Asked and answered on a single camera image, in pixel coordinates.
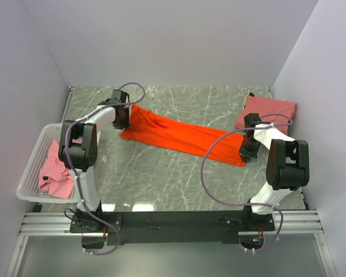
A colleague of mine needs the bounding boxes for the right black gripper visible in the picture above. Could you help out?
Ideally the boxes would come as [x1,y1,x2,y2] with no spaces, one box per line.
[239,137,261,164]

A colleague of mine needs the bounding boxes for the orange polo shirt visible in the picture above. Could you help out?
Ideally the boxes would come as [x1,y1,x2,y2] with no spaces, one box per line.
[119,104,246,167]

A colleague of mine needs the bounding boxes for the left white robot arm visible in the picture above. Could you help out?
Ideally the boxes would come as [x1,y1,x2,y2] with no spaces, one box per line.
[58,88,133,232]

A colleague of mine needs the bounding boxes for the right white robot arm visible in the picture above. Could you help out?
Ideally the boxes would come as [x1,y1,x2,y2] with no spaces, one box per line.
[239,113,310,230]

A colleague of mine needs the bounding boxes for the folded pink t shirt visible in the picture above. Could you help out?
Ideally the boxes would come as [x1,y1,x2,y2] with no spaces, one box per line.
[235,95,297,134]

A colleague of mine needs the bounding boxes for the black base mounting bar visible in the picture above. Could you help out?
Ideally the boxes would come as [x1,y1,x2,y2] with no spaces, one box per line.
[70,211,275,245]

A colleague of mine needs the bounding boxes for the crumpled pink shirt in basket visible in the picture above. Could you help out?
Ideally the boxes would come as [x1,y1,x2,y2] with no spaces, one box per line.
[38,140,74,199]

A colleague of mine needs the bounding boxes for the white plastic laundry basket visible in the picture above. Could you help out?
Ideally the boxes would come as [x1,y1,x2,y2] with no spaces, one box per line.
[16,123,77,204]

